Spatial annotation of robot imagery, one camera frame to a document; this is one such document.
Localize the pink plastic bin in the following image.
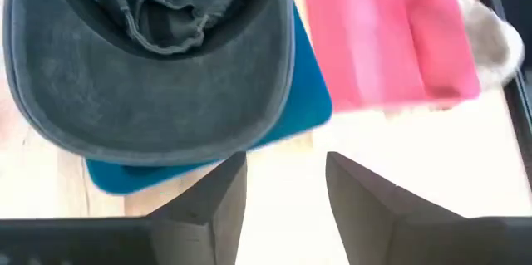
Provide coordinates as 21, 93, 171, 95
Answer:
298, 0, 482, 113

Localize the beige cap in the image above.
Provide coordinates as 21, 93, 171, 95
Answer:
456, 0, 525, 91

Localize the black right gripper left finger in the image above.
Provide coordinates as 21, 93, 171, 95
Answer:
147, 151, 249, 265

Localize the black aluminium table frame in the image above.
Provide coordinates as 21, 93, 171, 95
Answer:
469, 0, 532, 194

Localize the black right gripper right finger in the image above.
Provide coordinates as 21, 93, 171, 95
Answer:
325, 151, 471, 265

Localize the blue plastic bin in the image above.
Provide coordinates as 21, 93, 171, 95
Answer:
85, 1, 333, 195

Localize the dark grey cap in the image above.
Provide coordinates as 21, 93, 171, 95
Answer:
2, 0, 297, 167

